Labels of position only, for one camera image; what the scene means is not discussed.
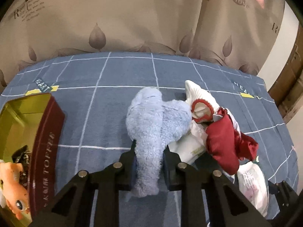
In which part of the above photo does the orange toy figure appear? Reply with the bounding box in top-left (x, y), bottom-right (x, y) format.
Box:
top-left (0, 162), bottom-right (31, 220)

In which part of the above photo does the wooden door frame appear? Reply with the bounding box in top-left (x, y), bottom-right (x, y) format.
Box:
top-left (267, 26), bottom-right (303, 124)

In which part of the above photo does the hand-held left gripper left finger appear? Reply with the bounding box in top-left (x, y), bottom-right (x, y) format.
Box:
top-left (30, 141), bottom-right (140, 227)

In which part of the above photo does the dark red tin box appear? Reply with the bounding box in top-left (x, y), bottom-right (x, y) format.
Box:
top-left (0, 93), bottom-right (65, 227)

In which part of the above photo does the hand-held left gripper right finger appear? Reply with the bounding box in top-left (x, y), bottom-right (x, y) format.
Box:
top-left (162, 145), bottom-right (273, 227)

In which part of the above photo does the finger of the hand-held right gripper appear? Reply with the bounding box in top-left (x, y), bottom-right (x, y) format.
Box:
top-left (267, 180), bottom-right (300, 215)

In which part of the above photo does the dark patterned wrapper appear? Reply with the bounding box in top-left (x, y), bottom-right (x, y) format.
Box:
top-left (12, 147), bottom-right (32, 185)

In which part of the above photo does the beige leaf print curtain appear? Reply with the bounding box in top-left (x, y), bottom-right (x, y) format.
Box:
top-left (0, 0), bottom-right (291, 88)

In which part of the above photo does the light blue fluffy cloth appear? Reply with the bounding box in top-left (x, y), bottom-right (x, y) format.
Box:
top-left (125, 87), bottom-right (192, 198)

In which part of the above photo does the red and white cloth pouch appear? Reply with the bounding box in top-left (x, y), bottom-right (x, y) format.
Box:
top-left (205, 107), bottom-right (259, 174)

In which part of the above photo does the white sock with red trim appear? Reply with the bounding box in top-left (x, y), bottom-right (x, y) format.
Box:
top-left (185, 80), bottom-right (224, 124)

